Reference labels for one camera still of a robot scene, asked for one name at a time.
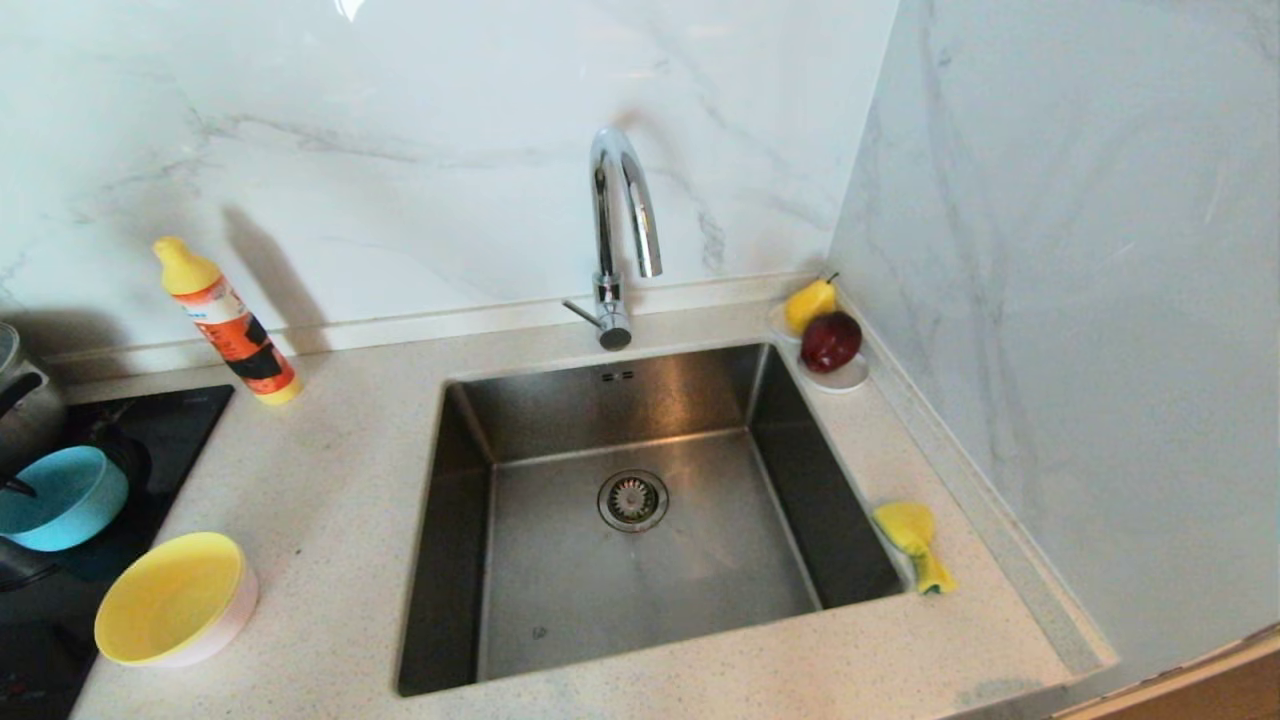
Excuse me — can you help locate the chrome gooseneck faucet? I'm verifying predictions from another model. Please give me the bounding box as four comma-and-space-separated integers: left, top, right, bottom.
562, 126, 664, 352

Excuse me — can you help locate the yellow green sponge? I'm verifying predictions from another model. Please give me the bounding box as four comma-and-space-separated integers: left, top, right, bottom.
872, 500, 958, 596

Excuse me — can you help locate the yellow capped dish soap bottle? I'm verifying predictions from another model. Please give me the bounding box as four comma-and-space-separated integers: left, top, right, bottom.
153, 236, 302, 406

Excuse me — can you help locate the pink plastic bowl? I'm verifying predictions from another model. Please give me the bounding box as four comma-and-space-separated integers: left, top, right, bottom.
160, 560, 260, 669

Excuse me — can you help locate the yellow plastic bowl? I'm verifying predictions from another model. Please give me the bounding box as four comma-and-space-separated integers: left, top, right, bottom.
94, 531, 248, 667

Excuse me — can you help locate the blue plastic bowl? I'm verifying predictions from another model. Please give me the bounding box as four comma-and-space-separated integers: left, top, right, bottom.
0, 445, 131, 553

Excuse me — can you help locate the stainless steel sink basin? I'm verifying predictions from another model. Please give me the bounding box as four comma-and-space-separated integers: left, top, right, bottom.
396, 341, 909, 698

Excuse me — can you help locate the round metal drain strainer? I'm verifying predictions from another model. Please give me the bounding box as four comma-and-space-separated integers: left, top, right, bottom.
598, 470, 670, 533

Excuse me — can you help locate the yellow pear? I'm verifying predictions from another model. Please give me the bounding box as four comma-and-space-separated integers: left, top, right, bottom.
783, 272, 839, 335

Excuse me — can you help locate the dark red apple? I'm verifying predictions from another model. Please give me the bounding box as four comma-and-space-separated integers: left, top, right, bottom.
799, 311, 863, 375

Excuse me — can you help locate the black induction cooktop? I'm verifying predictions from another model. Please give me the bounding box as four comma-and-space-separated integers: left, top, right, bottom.
0, 385, 236, 720

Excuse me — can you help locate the steel cooking pot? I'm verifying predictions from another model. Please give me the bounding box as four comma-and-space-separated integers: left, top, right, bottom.
0, 322, 67, 476

